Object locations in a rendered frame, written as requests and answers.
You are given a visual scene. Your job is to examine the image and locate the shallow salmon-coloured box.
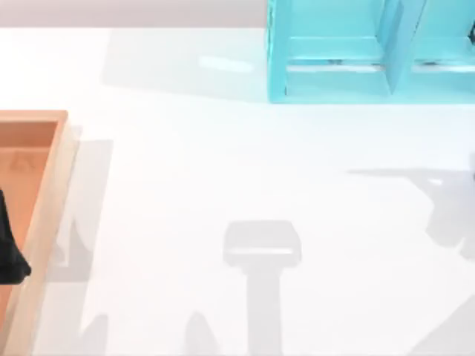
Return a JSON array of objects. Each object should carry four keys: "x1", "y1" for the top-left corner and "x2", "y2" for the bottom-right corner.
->
[{"x1": 0, "y1": 110, "x2": 79, "y2": 356}]

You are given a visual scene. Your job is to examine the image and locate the light blue rack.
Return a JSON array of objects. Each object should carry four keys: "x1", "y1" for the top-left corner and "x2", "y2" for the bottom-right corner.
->
[{"x1": 265, "y1": 0, "x2": 475, "y2": 105}]

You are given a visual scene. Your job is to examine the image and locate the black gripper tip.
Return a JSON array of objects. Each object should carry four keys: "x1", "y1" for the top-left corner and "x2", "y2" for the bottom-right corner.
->
[{"x1": 0, "y1": 189, "x2": 32, "y2": 286}]

